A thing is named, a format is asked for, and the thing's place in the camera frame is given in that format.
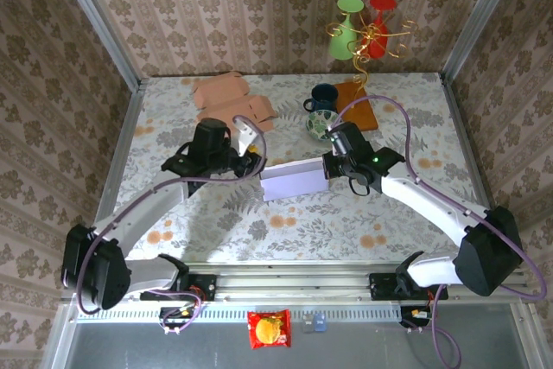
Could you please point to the pink paper box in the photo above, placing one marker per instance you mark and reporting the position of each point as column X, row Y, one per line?
column 220, row 97

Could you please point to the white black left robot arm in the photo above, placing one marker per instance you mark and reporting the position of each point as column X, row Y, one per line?
column 142, row 213

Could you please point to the green leaf print bowl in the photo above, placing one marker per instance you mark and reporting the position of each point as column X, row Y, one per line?
column 319, row 125

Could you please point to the dark blue ceramic mug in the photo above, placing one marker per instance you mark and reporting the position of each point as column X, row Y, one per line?
column 324, row 94

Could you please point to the floral print table cover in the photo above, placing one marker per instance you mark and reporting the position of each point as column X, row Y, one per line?
column 302, row 230

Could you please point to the red plastic goblet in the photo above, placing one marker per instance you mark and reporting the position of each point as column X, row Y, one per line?
column 379, row 47

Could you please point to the green plastic goblet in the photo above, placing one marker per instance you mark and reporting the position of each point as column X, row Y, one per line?
column 341, row 42

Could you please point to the black power connector block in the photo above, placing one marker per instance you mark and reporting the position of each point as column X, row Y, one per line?
column 412, row 317
column 173, row 317

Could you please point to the small blue sachet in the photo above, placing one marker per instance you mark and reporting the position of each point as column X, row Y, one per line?
column 319, row 322

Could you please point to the small grey sachet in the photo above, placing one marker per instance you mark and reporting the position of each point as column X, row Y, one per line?
column 307, row 323

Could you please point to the red snack packet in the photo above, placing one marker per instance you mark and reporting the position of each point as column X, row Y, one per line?
column 268, row 329

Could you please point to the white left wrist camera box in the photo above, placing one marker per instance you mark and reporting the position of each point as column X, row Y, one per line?
column 246, row 138

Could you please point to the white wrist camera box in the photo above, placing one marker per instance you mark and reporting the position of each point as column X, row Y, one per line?
column 341, row 142
column 246, row 138

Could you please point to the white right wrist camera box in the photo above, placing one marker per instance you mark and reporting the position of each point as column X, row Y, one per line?
column 341, row 142

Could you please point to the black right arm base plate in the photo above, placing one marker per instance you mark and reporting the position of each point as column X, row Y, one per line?
column 382, row 286

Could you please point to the aluminium profile frame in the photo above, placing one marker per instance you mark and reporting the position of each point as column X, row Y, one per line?
column 302, row 278

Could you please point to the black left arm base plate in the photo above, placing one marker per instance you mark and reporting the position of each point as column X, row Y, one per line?
column 205, row 287

